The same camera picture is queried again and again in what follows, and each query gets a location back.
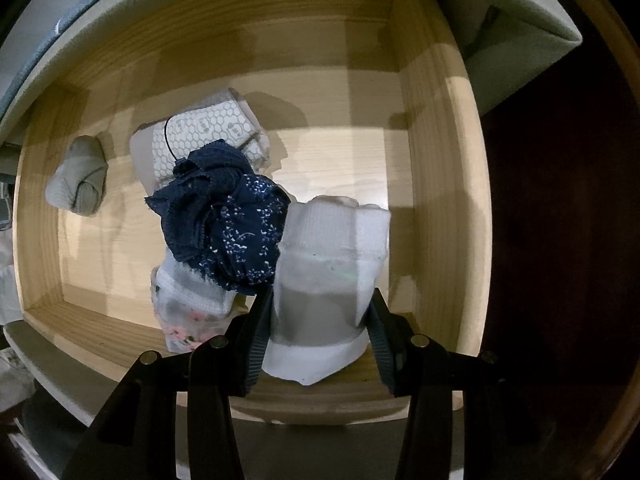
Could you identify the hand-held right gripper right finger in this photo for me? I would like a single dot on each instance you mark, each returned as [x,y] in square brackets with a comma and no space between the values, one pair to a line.
[382,345]

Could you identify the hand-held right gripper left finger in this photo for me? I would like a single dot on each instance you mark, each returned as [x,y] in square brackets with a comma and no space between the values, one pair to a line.
[260,335]

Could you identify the white ribbed underwear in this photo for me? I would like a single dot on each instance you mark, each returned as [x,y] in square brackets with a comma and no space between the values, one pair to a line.
[320,260]

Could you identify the navy blue underwear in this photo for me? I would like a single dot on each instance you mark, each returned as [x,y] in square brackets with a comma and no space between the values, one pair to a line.
[235,230]

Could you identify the hexagon print underwear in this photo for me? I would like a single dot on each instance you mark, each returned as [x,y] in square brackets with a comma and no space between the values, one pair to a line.
[210,120]

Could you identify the grey sock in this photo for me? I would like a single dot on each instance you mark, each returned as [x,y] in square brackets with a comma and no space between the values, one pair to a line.
[75,180]

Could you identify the wooden drawer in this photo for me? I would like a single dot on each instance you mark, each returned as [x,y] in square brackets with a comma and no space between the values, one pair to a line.
[325,85]

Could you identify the white floral underwear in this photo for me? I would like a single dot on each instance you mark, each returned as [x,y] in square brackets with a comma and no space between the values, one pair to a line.
[185,310]

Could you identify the grey upholstered bed frame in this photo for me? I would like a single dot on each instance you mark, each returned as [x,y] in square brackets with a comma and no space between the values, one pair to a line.
[500,10]

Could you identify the curved wooden frame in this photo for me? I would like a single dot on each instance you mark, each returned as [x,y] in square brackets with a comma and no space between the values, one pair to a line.
[595,5]

